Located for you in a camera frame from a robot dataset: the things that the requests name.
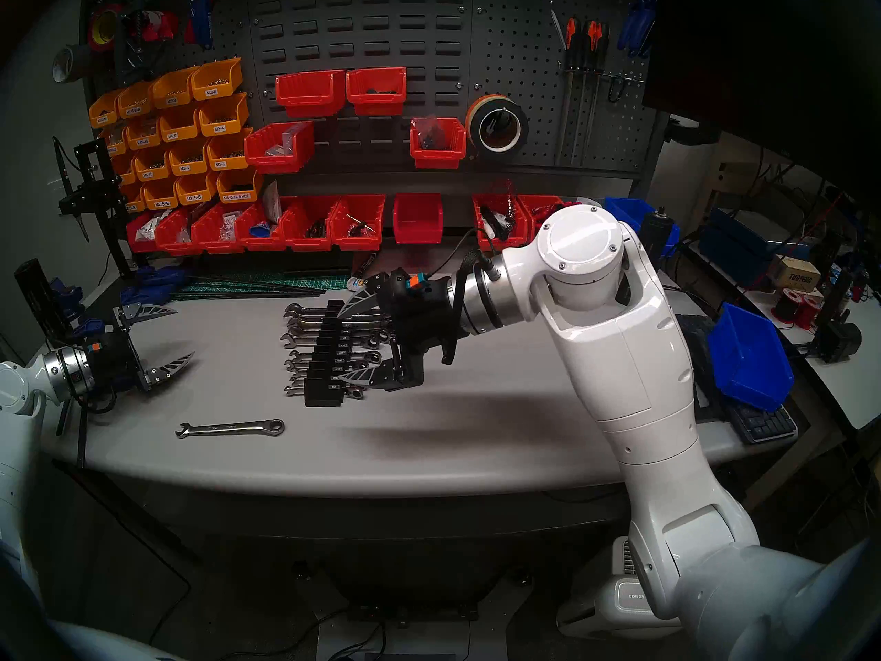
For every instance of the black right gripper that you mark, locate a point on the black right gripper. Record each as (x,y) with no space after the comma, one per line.
(420,315)

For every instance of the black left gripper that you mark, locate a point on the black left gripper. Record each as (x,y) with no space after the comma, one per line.
(113,367)

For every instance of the chrome ratchet combination wrench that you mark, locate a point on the chrome ratchet combination wrench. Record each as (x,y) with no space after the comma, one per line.
(227,428)

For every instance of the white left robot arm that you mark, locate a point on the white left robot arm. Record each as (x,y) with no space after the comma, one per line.
(20,405)

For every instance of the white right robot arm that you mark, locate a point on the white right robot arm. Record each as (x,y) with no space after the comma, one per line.
(619,363)

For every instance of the black stepped wrench case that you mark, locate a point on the black stepped wrench case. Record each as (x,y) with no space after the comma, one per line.
(323,391)

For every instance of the white glue bottle blue cap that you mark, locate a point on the white glue bottle blue cap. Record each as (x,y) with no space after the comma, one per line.
(354,283)

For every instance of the green cutting mat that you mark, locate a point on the green cutting mat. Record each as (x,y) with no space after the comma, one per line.
(330,281)

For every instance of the black marker pen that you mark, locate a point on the black marker pen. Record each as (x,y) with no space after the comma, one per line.
(368,262)

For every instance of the red plastic storage bin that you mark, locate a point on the red plastic storage bin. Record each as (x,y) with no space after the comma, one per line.
(500,243)
(376,88)
(418,222)
(213,243)
(530,215)
(138,243)
(310,91)
(258,243)
(438,157)
(279,160)
(306,241)
(358,241)
(175,243)

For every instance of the white plastic parts bag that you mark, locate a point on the white plastic parts bag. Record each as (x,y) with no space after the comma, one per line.
(148,227)

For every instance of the clear labelled parts bag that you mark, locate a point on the clear labelled parts bag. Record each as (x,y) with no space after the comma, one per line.
(227,224)

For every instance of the orange bin labelled M2.5-8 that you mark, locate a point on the orange bin labelled M2.5-8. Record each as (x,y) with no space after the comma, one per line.
(135,202)

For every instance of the orange bin labelled M2.5-6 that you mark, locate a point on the orange bin labelled M2.5-6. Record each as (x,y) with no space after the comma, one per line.
(161,195)

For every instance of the small blue plastic part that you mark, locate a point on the small blue plastic part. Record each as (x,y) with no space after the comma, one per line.
(260,231)

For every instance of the orange bin labelled M2.5-5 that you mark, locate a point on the orange bin labelled M2.5-5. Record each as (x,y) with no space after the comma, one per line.
(196,189)

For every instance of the black white marker pens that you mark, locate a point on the black white marker pens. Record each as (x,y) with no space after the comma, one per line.
(490,224)

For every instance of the orange bin labelled M4 HEX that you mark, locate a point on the orange bin labelled M4 HEX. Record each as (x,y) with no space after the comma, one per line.
(239,186)

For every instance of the small orange parts bin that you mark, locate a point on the small orange parts bin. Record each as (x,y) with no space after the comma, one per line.
(143,132)
(135,100)
(103,109)
(124,169)
(114,141)

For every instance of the orange bin labelled M3-12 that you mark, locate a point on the orange bin labelled M3-12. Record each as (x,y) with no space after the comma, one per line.
(151,164)

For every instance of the orange bin labelled M3-8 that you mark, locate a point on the orange bin labelled M3-8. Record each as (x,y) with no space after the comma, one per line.
(188,158)

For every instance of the orange bin labelled M3-6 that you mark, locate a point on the orange bin labelled M3-6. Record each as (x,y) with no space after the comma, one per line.
(228,150)

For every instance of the clear plastic parts box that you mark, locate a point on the clear plastic parts box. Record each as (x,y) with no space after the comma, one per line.
(289,138)

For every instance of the orange bin labelled M4-6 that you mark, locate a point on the orange bin labelled M4-6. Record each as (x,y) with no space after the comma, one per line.
(179,124)

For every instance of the orange bin labelled M3-4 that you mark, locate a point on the orange bin labelled M3-4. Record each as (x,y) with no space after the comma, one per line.
(224,114)

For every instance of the large tape roll orange edge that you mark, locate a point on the large tape roll orange edge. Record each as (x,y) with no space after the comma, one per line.
(513,140)

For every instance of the orange bin labelled M3X8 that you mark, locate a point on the orange bin labelled M3X8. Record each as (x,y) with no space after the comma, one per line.
(172,88)

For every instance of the orange bin labelled M3X6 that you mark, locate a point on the orange bin labelled M3X6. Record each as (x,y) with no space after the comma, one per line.
(217,79)

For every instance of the black metal hanging clamp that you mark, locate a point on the black metal hanging clamp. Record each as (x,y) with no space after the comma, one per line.
(134,54)

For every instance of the blue plastic storage bin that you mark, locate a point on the blue plastic storage bin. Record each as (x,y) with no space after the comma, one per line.
(747,357)
(637,208)

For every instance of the black cylindrical can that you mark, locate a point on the black cylindrical can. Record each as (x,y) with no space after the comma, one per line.
(654,236)

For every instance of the red white hanging tool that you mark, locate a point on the red white hanging tool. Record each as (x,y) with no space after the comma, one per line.
(162,25)

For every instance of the red yellow tape roll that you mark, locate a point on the red yellow tape roll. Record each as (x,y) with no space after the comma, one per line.
(96,29)

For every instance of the white Coway air purifier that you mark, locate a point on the white Coway air purifier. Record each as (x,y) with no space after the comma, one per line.
(599,608)

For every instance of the orange black screwdriver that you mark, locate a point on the orange black screwdriver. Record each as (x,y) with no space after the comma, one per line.
(571,40)
(592,40)

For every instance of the thin silver hand tool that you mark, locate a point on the thin silver hand tool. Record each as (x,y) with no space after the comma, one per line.
(557,29)

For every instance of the dark blue storage bin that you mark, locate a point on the dark blue storage bin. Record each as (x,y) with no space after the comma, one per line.
(740,250)

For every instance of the black computer keyboard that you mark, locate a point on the black computer keyboard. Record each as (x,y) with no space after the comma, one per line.
(764,423)

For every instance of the small cardboard box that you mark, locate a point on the small cardboard box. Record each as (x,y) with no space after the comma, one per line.
(795,274)

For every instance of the black power adapter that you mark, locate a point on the black power adapter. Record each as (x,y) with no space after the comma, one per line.
(836,337)

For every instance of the black monitor screen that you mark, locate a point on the black monitor screen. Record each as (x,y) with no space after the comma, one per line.
(757,60)

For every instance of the black ribbed post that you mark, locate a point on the black ribbed post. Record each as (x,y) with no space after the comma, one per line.
(38,298)

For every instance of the black metal frame stand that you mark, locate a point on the black metal frame stand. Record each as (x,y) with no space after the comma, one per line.
(96,184)

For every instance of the grey duct tape roll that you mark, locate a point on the grey duct tape roll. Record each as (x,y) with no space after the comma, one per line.
(65,64)

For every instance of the grey metal pegboard wall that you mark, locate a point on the grey metal pegboard wall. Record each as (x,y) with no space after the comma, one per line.
(440,47)

